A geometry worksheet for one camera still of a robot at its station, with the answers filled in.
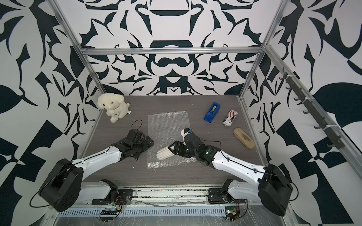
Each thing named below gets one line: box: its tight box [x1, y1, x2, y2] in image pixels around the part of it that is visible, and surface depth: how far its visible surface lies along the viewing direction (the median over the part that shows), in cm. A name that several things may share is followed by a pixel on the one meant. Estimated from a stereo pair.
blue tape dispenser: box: [203, 102, 222, 123], surface depth 107 cm
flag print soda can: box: [222, 110, 239, 127], surface depth 104 cm
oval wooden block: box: [232, 127, 256, 150], surface depth 96 cm
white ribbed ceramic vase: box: [156, 145, 175, 161], surface depth 80 cm
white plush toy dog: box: [97, 92, 132, 124], surface depth 96 cm
